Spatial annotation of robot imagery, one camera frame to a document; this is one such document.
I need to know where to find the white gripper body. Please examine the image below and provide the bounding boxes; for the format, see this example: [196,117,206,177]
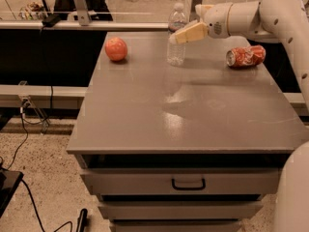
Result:
[204,3,232,39]

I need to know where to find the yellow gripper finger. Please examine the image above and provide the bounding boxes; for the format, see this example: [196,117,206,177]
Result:
[169,21,209,44]
[195,4,212,16]

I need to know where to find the clear plastic water bottle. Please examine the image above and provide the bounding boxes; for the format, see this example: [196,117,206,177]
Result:
[167,3,187,66]

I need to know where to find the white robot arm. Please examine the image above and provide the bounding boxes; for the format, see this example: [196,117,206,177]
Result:
[170,0,309,232]

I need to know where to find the crushed orange soda can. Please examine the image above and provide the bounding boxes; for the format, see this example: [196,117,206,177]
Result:
[226,44,266,68]

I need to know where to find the red apple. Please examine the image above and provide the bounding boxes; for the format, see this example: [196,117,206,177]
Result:
[104,37,127,62]

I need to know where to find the seated person in background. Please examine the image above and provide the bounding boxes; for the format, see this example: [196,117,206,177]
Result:
[54,0,113,21]

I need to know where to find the grey drawer cabinet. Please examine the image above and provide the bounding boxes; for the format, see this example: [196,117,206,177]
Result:
[66,30,309,232]

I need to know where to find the black power adapter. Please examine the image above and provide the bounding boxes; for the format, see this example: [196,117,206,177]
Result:
[42,14,61,27]

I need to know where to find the top grey drawer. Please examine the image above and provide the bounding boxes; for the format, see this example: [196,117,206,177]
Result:
[80,168,281,195]

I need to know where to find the grey drawer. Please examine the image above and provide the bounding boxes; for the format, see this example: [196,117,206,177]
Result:
[98,201,263,220]
[80,168,281,195]
[110,220,240,232]

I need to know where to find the middle grey drawer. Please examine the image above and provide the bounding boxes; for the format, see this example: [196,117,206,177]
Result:
[98,201,263,220]

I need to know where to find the bottom grey drawer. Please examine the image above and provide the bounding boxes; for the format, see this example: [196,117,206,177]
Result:
[110,220,240,232]

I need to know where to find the black cylindrical floor object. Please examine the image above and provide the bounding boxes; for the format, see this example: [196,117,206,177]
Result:
[75,209,88,232]

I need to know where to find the black box on floor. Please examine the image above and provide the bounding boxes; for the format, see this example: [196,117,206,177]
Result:
[0,170,23,217]

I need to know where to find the left metal bracket post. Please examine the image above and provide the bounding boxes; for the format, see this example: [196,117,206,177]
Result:
[73,0,90,26]

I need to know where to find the grey ledge rail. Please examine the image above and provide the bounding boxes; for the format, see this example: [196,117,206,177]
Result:
[0,20,168,32]

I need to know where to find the black drawer handle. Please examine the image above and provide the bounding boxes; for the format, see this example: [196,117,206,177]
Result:
[171,179,207,191]

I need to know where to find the black floor cable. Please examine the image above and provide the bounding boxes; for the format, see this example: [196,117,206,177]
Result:
[5,85,74,232]

